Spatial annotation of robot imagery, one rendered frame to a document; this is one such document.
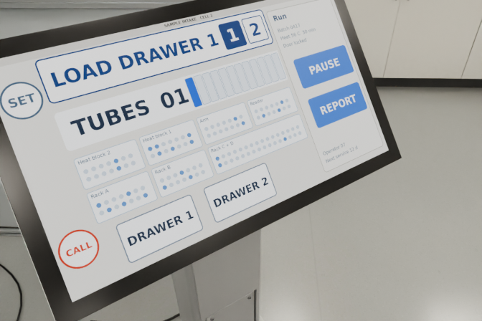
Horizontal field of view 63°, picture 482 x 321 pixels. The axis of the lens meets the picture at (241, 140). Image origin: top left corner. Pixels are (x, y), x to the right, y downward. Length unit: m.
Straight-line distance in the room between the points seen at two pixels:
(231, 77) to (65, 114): 0.21
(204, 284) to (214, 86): 0.38
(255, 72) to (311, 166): 0.15
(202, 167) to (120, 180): 0.10
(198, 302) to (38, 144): 0.45
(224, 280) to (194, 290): 0.06
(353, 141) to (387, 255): 1.22
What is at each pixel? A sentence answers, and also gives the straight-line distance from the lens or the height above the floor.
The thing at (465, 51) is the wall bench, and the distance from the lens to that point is 2.90.
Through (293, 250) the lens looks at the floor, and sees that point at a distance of 1.72.
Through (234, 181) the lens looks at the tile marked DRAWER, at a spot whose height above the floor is 1.02.
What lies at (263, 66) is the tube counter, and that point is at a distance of 0.55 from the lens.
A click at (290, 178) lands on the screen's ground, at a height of 1.00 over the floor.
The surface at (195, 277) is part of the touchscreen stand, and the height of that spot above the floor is 0.76.
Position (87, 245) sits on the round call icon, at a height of 1.02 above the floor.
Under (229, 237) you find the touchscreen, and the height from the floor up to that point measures 0.97.
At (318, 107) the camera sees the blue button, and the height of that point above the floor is 1.05.
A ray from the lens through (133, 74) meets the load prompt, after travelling 0.49.
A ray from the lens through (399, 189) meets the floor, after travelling 2.09.
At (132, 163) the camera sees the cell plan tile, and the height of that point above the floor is 1.07.
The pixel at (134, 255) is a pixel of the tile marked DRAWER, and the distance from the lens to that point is 0.48.
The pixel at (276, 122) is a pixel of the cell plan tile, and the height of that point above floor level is 1.06.
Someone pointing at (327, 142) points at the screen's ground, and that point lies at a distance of 0.58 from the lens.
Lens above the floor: 1.36
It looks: 37 degrees down
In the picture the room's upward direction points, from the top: 1 degrees counter-clockwise
